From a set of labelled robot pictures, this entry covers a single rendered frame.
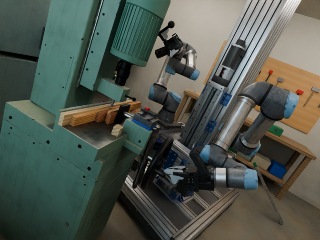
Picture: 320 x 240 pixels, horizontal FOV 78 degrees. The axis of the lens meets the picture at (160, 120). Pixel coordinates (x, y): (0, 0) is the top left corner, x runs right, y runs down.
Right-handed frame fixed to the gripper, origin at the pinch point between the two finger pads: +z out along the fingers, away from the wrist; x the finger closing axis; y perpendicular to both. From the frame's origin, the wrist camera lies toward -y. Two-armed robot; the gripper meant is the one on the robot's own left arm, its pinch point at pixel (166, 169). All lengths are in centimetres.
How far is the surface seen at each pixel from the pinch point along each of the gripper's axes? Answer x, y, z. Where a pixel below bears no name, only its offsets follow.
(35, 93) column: -1, -38, 67
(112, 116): 2.1, -23.9, 25.2
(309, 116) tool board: 311, 34, -152
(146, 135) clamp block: 3.3, -14.6, 9.1
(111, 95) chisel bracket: 6.7, -33.5, 27.0
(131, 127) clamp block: 3.3, -18.3, 16.6
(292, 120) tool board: 313, 39, -128
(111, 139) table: -9.2, -15.9, 19.4
